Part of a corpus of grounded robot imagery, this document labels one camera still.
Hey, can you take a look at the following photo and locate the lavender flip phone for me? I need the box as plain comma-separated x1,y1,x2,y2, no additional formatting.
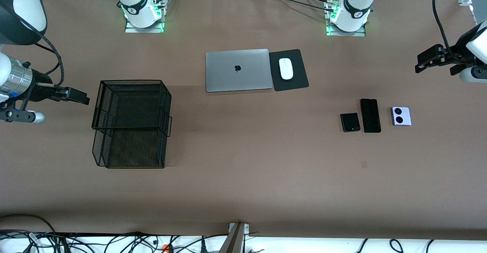
392,107,412,127

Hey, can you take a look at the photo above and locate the long black phone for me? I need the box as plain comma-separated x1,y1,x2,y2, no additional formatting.
360,99,382,133

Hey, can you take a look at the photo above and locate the small black flip phone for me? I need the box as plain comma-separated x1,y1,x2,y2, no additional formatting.
340,113,361,133

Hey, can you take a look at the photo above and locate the black mouse pad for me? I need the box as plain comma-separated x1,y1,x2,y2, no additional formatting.
269,49,309,92

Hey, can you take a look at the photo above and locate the white computer mouse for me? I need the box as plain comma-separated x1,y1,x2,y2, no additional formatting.
279,58,294,80

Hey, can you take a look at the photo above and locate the silver closed laptop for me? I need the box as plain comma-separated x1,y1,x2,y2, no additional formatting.
205,49,274,93

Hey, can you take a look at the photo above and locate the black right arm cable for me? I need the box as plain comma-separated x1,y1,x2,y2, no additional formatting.
34,32,64,87

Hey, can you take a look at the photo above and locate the black wire mesh two-tier tray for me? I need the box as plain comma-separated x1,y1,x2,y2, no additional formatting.
91,80,172,169

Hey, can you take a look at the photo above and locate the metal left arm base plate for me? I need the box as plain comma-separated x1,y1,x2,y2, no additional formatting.
326,21,366,37

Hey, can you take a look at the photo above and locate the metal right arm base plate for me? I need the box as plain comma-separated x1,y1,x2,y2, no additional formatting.
125,19,165,33

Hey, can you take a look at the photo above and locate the aluminium camera post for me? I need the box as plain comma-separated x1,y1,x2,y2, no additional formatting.
219,223,250,253

